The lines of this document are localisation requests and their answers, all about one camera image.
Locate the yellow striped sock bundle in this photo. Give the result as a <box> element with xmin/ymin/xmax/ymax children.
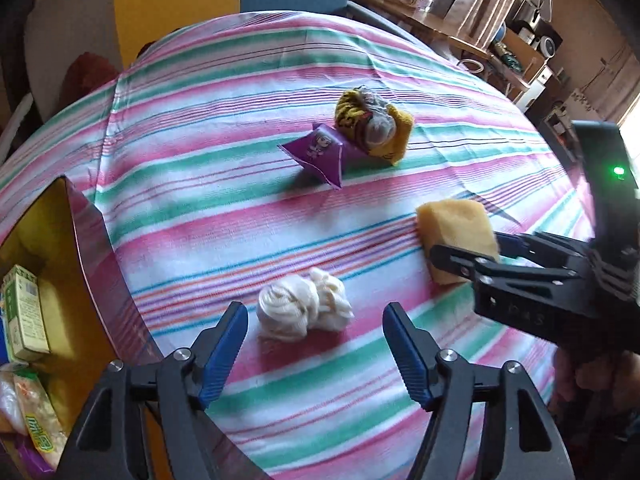
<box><xmin>334</xmin><ymin>86</ymin><xmax>414</xmax><ymax>165</ymax></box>

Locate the purple snack packet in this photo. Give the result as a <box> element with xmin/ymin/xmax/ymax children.
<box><xmin>279</xmin><ymin>122</ymin><xmax>367</xmax><ymax>188</ymax></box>
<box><xmin>15</xmin><ymin>434</ymin><xmax>54</xmax><ymax>480</ymax></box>

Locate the green yellow snack bag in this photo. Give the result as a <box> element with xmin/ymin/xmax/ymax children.
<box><xmin>13</xmin><ymin>370</ymin><xmax>67</xmax><ymax>470</ymax></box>

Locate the green essential oil box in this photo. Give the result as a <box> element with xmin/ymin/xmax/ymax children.
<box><xmin>2</xmin><ymin>264</ymin><xmax>50</xmax><ymax>362</ymax></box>

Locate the person right hand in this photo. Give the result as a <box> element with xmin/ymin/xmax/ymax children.
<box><xmin>548</xmin><ymin>347</ymin><xmax>639</xmax><ymax>418</ymax></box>

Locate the gold metal tin box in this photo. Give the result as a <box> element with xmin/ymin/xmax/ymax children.
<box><xmin>1</xmin><ymin>177</ymin><xmax>262</xmax><ymax>479</ymax></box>

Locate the striped bed sheet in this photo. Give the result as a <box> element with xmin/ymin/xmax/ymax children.
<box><xmin>1</xmin><ymin>12</ymin><xmax>591</xmax><ymax>479</ymax></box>

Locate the wooden desk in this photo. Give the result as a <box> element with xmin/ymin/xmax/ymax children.
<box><xmin>352</xmin><ymin>0</ymin><xmax>551</xmax><ymax>110</ymax></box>

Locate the small stereo speaker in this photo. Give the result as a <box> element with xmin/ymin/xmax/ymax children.
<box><xmin>530</xmin><ymin>20</ymin><xmax>563</xmax><ymax>58</ymax></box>

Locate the dark red cushion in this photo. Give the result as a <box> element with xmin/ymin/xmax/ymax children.
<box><xmin>58</xmin><ymin>52</ymin><xmax>119</xmax><ymax>110</ymax></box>

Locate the grey yellow blue headboard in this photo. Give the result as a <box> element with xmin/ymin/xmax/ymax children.
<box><xmin>24</xmin><ymin>0</ymin><xmax>346</xmax><ymax>120</ymax></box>

